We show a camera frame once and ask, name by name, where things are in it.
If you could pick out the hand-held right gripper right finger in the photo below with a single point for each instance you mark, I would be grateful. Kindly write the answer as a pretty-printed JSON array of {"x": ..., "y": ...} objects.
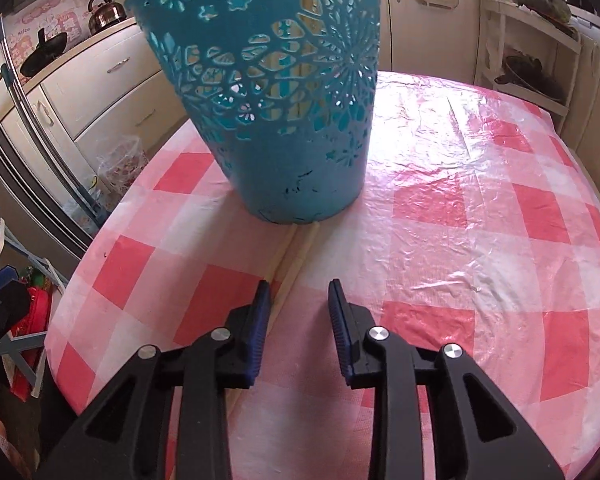
[{"x": 339, "y": 330}]

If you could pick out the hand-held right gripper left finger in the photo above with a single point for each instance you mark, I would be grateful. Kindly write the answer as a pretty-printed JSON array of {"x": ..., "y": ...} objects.
[{"x": 260, "y": 330}]

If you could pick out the wooden chopstick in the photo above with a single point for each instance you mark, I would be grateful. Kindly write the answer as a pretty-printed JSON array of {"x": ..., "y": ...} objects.
[{"x": 282, "y": 255}]

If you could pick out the blue perforated plastic basket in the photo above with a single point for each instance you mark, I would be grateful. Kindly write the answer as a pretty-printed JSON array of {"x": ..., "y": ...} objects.
[{"x": 305, "y": 175}]

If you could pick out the red bag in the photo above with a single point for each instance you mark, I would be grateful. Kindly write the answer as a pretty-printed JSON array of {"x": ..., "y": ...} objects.
[{"x": 35, "y": 310}]

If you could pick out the grey folding rack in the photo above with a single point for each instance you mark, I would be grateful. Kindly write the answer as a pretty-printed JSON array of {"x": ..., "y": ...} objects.
[{"x": 20, "y": 345}]

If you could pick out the pink checkered tablecloth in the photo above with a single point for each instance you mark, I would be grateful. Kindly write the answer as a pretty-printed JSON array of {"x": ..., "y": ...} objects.
[{"x": 480, "y": 220}]

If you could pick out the clear plastic bag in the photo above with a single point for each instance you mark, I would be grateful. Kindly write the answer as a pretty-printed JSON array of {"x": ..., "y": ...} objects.
[{"x": 122, "y": 170}]

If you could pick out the cream kitchen drawer cabinet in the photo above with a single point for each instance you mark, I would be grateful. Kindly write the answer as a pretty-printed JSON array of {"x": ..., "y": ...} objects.
[{"x": 115, "y": 80}]

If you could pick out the black wok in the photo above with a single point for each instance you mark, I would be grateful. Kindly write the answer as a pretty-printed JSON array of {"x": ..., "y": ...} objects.
[{"x": 42, "y": 55}]

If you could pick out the cream tall cupboards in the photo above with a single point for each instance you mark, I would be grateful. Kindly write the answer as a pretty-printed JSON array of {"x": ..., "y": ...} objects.
[{"x": 430, "y": 35}]

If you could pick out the metal kettle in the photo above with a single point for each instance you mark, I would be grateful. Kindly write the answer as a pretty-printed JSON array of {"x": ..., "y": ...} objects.
[{"x": 106, "y": 16}]

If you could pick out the dark bowl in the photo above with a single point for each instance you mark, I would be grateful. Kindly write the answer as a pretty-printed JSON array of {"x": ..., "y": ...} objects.
[{"x": 527, "y": 72}]

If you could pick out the white shelf rack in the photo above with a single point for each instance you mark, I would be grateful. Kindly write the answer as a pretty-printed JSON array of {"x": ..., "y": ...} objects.
[{"x": 495, "y": 45}]

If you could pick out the grey metal frame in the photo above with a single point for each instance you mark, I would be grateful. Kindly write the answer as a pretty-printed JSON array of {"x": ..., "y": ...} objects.
[{"x": 40, "y": 155}]

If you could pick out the pink patterned wall sticker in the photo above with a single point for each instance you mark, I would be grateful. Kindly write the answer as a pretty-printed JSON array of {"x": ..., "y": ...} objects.
[{"x": 60, "y": 15}]

